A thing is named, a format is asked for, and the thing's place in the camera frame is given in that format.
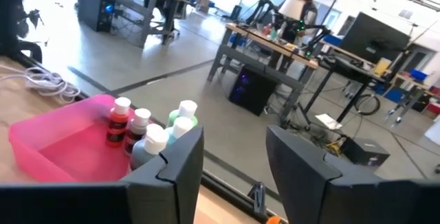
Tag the person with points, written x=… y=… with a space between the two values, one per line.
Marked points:
x=311 y=11

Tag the red storage bins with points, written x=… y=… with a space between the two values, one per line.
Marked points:
x=434 y=107

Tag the large black paint bottle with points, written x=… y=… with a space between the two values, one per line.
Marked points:
x=148 y=148

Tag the white shade background lamp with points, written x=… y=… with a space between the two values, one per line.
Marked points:
x=292 y=7

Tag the black background robot arm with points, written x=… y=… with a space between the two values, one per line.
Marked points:
x=261 y=9

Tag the large green paint bottle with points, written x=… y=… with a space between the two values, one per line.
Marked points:
x=187 y=109

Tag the computer tower blue light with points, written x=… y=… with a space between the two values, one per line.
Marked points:
x=98 y=9

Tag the pink plastic bin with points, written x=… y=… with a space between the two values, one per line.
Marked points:
x=68 y=155

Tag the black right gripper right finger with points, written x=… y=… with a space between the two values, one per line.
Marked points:
x=309 y=189

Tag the yellow box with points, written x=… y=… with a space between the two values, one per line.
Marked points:
x=382 y=66

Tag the black office desk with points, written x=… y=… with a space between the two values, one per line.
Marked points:
x=343 y=69

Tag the black background monitor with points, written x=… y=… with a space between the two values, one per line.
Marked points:
x=374 y=38

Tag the black floor box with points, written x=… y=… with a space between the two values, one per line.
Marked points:
x=364 y=152

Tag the black frame clamp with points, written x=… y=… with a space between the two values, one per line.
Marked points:
x=32 y=50
x=258 y=196

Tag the white paper sheet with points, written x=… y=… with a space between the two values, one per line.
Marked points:
x=328 y=121

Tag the group of paint brushes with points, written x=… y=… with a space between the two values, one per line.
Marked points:
x=273 y=220

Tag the blue storage bin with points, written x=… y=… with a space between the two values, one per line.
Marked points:
x=418 y=75

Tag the large turquoise paint bottle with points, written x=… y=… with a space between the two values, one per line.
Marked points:
x=180 y=128

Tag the computer tower purple light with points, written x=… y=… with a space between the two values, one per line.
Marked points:
x=252 y=90

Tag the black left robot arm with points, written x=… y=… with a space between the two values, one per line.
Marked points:
x=10 y=11

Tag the small grey paint bottle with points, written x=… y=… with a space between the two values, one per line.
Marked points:
x=137 y=131

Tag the small red-orange paint bottle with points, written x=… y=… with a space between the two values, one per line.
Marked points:
x=118 y=124

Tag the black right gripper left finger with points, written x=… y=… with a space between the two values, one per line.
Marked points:
x=175 y=182

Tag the black aluminium table frame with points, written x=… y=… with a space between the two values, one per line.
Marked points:
x=227 y=191

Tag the wooden top grey workbench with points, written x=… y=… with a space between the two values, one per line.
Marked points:
x=268 y=45

